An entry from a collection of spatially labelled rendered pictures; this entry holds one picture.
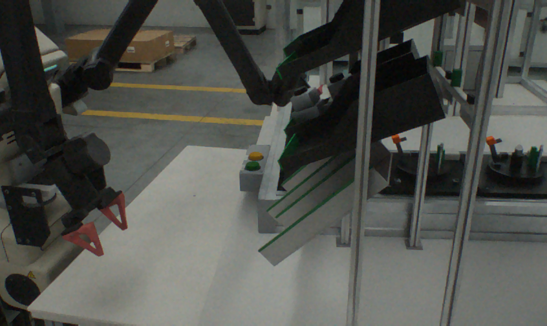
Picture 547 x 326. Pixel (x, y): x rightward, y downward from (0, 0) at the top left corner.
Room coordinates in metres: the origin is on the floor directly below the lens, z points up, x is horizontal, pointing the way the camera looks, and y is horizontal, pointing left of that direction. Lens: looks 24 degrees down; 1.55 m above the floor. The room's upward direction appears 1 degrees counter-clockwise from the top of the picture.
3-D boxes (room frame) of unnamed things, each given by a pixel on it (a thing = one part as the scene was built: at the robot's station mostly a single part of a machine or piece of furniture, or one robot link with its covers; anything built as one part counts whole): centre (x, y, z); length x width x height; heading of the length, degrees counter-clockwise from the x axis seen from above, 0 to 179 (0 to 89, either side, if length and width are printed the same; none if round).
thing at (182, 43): (7.79, 1.94, 0.07); 1.20 x 0.82 x 0.14; 84
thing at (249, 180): (1.33, 0.06, 0.93); 0.21 x 0.07 x 0.06; 175
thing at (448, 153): (1.20, -0.40, 1.01); 0.24 x 0.24 x 0.13; 85
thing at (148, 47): (6.79, 2.12, 0.20); 1.20 x 0.80 x 0.41; 77
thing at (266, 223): (1.51, -0.02, 0.91); 0.89 x 0.06 x 0.11; 175
